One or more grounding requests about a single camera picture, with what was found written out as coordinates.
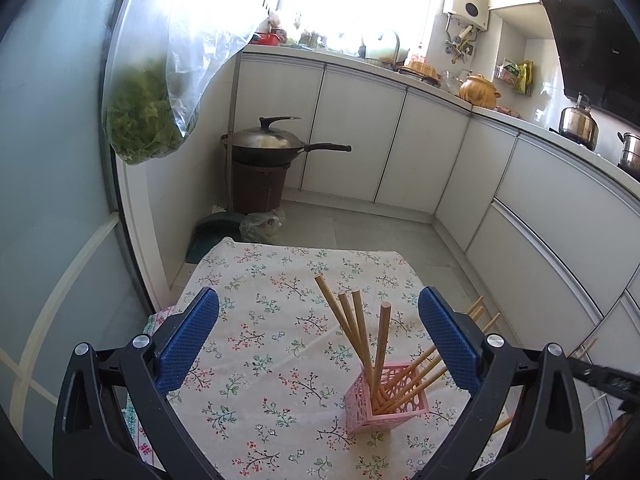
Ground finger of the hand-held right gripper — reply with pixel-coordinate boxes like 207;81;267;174
567;355;640;401

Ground woven basket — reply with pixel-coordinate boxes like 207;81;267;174
402;60;441;81

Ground steel wok lid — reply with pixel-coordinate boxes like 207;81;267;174
232;116;305;151

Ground wall rack with packets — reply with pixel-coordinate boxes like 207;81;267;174
495;57;535;95

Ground steel kettle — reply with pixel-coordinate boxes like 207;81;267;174
558;92;600;151

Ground kitchen faucet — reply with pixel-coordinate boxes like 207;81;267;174
377;30;402;63

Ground plastic bag of greens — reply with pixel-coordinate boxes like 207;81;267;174
101;0;281;166

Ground steel cooking pot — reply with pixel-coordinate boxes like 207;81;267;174
617;131;640;173

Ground green dustpan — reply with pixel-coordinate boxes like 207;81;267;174
185;210;243;264

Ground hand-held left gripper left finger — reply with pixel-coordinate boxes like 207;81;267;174
52;286;223;480

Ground white kitchen countertop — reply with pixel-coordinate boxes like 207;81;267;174
242;42;640;186

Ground black range hood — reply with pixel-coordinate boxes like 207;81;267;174
539;0;640;126

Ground white lower kitchen cabinets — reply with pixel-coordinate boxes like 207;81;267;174
235;52;640;381

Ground pink perforated utensil holder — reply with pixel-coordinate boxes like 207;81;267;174
344;362;431;436

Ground black wok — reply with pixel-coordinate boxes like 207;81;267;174
221;132;352;167

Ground crumpled clear plastic bag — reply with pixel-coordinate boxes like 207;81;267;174
239;208;286;246

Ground floral tablecloth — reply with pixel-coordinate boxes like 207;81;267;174
122;237;516;480

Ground golden clay pot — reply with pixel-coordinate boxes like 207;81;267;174
459;74;502;111

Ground brown stool under wok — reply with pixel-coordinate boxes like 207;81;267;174
231;160;292;216

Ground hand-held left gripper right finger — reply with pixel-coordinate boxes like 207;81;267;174
417;285;588;480

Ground bunch of wooden chopsticks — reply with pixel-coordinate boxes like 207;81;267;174
314;274;502;411

